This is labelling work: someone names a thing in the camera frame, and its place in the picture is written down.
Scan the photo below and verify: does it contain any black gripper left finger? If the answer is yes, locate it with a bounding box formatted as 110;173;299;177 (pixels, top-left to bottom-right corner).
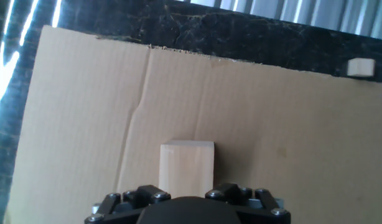
84;184;172;224

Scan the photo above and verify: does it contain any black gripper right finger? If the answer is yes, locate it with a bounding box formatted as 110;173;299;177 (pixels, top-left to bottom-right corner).
205;182;292;224

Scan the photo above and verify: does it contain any large wooden block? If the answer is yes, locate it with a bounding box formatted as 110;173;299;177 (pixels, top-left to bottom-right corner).
158;139;215;199

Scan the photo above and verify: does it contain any brown cardboard sheet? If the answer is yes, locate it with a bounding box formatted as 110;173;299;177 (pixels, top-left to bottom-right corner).
4;24;382;224

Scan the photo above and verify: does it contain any small wooden cube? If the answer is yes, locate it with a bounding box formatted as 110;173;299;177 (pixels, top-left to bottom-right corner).
347;57;376;78

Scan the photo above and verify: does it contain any black marble pattern mat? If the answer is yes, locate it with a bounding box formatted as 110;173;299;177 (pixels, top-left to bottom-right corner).
0;0;382;224

